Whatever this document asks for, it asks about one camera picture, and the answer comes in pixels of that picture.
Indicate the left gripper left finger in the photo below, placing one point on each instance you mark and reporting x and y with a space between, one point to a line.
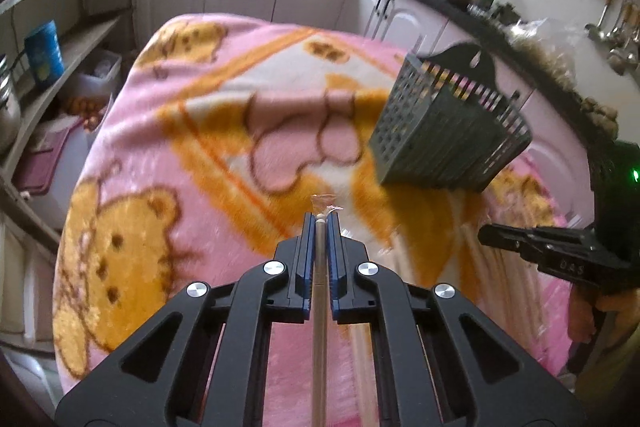
202 359

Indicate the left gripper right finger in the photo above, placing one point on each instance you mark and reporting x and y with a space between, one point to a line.
438 359

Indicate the right hand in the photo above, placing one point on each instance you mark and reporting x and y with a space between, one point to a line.
588 306

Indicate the pink bear blanket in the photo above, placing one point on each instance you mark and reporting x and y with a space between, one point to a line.
225 128

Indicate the dark green utensil basket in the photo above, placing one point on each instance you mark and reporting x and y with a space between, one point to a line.
446 124

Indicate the plastic bag of food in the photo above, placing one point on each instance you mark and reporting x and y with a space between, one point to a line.
551 45

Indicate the hanging steel ladle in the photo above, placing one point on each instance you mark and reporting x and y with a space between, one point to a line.
594 30

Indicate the blue tin can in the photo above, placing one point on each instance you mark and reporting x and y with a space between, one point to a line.
44 55

